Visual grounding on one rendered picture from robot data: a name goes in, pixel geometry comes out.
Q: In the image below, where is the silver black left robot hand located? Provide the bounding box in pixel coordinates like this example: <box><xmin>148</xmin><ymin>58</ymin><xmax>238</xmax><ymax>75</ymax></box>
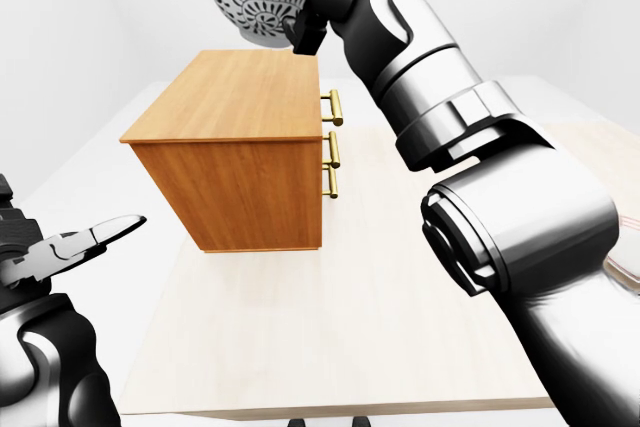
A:
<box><xmin>0</xmin><ymin>173</ymin><xmax>148</xmax><ymax>299</ymax></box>

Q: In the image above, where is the wooden cabinet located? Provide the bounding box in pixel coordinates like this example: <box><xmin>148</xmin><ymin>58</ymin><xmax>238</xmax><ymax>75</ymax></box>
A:
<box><xmin>119</xmin><ymin>49</ymin><xmax>326</xmax><ymax>254</ymax></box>

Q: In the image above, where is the white plate with red rings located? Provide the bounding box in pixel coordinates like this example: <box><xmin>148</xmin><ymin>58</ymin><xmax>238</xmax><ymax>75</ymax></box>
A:
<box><xmin>601</xmin><ymin>214</ymin><xmax>640</xmax><ymax>294</ymax></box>

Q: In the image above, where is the brass drawer handle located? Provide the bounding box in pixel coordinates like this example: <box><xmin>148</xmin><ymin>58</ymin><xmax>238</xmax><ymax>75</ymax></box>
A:
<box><xmin>322</xmin><ymin>130</ymin><xmax>342</xmax><ymax>170</ymax></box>
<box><xmin>320</xmin><ymin>88</ymin><xmax>346</xmax><ymax>127</ymax></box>
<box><xmin>320</xmin><ymin>165</ymin><xmax>340</xmax><ymax>201</ymax></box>

